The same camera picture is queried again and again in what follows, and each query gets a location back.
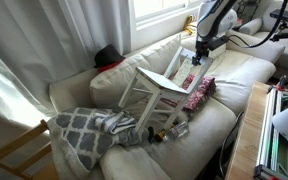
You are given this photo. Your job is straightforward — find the white wooden chair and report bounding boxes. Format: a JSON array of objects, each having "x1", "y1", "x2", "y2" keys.
[{"x1": 118, "y1": 45, "x2": 214, "y2": 134}]

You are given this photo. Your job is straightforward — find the black hat red band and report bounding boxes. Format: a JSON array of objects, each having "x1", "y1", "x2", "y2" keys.
[{"x1": 93, "y1": 43, "x2": 126, "y2": 73}]

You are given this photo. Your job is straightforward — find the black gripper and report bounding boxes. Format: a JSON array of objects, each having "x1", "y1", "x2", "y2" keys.
[{"x1": 192, "y1": 41, "x2": 210, "y2": 66}]

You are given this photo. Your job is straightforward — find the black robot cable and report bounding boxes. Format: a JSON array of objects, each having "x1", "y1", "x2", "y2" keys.
[{"x1": 228, "y1": 0, "x2": 288, "y2": 49}]

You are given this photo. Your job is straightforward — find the white round device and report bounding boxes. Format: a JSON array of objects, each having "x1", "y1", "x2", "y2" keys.
[{"x1": 272, "y1": 96, "x2": 288, "y2": 139}]

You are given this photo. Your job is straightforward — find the white curtain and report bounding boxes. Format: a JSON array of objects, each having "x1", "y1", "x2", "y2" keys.
[{"x1": 0, "y1": 0, "x2": 133, "y2": 129}]

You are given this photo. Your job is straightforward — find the white framed window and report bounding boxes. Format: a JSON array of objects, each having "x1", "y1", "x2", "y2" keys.
[{"x1": 127, "y1": 0, "x2": 205, "y2": 51}]

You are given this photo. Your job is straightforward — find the aluminium robot stand frame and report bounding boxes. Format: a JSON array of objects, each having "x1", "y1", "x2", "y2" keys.
[{"x1": 253, "y1": 88, "x2": 288, "y2": 180}]

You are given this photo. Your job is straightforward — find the brown wooden chair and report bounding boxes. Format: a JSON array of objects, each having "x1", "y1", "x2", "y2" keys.
[{"x1": 0, "y1": 119, "x2": 60, "y2": 180}]

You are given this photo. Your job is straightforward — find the grey white lattice blanket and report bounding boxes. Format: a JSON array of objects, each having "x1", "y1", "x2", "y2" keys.
[{"x1": 46, "y1": 107, "x2": 150, "y2": 179}]

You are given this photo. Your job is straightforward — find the light wooden table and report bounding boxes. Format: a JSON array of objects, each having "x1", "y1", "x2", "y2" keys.
[{"x1": 224, "y1": 82, "x2": 271, "y2": 180}]

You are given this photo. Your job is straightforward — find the beige throw pillow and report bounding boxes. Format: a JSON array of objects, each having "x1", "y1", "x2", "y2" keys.
[{"x1": 98, "y1": 144, "x2": 172, "y2": 180}]

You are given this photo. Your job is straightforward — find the red patterned folded blanket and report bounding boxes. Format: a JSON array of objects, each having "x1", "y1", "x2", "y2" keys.
[{"x1": 165, "y1": 73, "x2": 217, "y2": 113}]

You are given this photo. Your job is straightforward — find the yellow windowsill item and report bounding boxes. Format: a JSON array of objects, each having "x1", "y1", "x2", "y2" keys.
[{"x1": 183, "y1": 13, "x2": 198, "y2": 34}]

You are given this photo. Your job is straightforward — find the black floor cable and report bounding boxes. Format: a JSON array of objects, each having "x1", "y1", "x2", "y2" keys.
[{"x1": 218, "y1": 111, "x2": 245, "y2": 179}]

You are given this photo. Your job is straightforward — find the yellow black hand tool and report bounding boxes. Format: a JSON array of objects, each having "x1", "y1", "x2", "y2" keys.
[{"x1": 147, "y1": 122, "x2": 177, "y2": 144}]

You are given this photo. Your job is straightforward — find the grey white striped cloth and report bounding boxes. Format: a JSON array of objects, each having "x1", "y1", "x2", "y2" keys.
[{"x1": 93, "y1": 110, "x2": 139, "y2": 135}]

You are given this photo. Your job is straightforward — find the clear plastic bottle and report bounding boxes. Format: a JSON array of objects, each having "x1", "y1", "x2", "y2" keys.
[{"x1": 165, "y1": 121, "x2": 191, "y2": 141}]

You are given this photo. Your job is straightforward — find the grey sofa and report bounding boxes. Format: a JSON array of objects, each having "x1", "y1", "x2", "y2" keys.
[{"x1": 237, "y1": 0, "x2": 288, "y2": 71}]

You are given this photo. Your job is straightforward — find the beige fabric sofa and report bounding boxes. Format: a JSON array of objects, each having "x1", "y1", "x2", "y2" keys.
[{"x1": 48, "y1": 29, "x2": 287, "y2": 180}]

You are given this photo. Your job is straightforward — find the grey bolster pillow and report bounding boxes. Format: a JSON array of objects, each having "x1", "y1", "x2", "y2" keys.
[{"x1": 238, "y1": 17, "x2": 263, "y2": 36}]

